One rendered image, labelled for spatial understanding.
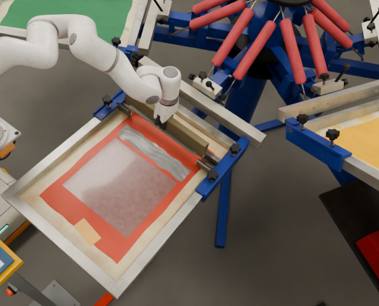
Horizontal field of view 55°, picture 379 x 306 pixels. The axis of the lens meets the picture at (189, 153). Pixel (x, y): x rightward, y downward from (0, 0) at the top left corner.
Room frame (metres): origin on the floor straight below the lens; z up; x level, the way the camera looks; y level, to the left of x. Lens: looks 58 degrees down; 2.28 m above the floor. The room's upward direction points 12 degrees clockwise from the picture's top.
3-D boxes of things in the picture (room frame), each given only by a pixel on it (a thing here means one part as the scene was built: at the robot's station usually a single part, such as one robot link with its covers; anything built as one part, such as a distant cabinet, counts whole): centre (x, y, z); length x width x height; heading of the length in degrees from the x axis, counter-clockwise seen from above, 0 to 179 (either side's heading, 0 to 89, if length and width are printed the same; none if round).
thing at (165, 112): (0.87, 0.12, 1.20); 0.10 x 0.08 x 0.11; 152
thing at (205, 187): (0.76, -0.14, 0.98); 0.30 x 0.05 x 0.07; 152
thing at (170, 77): (0.86, 0.16, 1.32); 0.15 x 0.10 x 0.11; 113
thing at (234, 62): (1.61, -0.27, 0.99); 0.82 x 0.79 x 0.12; 152
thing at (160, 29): (1.59, 0.35, 0.90); 1.24 x 0.06 x 0.06; 92
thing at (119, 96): (1.02, 0.35, 0.98); 0.30 x 0.05 x 0.07; 152
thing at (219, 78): (1.18, -0.05, 1.02); 0.17 x 0.06 x 0.05; 152
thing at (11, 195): (0.68, 0.21, 0.97); 0.79 x 0.58 x 0.04; 152
